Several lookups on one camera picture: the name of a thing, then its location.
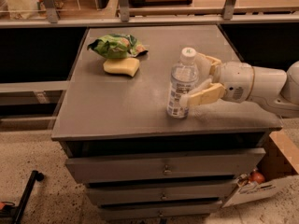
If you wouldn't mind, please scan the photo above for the green snack bag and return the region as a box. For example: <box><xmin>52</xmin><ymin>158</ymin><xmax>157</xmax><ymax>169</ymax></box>
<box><xmin>87</xmin><ymin>34</ymin><xmax>148</xmax><ymax>59</ymax></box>

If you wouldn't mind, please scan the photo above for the yellow sponge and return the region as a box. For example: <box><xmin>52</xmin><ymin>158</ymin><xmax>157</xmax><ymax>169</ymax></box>
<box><xmin>103</xmin><ymin>58</ymin><xmax>140</xmax><ymax>77</ymax></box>

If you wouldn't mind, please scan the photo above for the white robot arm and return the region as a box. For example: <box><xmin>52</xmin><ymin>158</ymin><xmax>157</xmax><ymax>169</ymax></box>
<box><xmin>179</xmin><ymin>53</ymin><xmax>299</xmax><ymax>118</ymax></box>

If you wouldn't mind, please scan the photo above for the cardboard box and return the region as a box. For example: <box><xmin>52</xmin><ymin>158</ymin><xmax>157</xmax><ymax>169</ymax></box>
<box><xmin>223</xmin><ymin>131</ymin><xmax>299</xmax><ymax>207</ymax></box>

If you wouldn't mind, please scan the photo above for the clear plastic water bottle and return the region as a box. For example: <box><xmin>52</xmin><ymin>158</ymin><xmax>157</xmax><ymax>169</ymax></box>
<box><xmin>166</xmin><ymin>48</ymin><xmax>199</xmax><ymax>119</ymax></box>

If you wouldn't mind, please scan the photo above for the metal shelf rail frame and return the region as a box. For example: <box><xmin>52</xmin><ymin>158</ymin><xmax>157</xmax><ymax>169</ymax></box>
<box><xmin>0</xmin><ymin>0</ymin><xmax>299</xmax><ymax>28</ymax></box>

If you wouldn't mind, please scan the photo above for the black stand leg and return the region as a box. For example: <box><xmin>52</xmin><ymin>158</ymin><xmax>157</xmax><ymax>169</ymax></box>
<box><xmin>0</xmin><ymin>170</ymin><xmax>44</xmax><ymax>224</ymax></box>

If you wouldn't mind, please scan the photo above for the grey drawer cabinet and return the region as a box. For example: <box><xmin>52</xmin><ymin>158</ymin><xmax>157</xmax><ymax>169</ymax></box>
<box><xmin>52</xmin><ymin>25</ymin><xmax>281</xmax><ymax>220</ymax></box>

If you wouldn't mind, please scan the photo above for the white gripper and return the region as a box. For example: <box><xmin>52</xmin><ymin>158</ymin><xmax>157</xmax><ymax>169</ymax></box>
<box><xmin>179</xmin><ymin>53</ymin><xmax>254</xmax><ymax>107</ymax></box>

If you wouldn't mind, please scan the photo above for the red onion in box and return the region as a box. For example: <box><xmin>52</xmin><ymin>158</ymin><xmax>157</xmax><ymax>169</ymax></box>
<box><xmin>249</xmin><ymin>171</ymin><xmax>265</xmax><ymax>184</ymax></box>

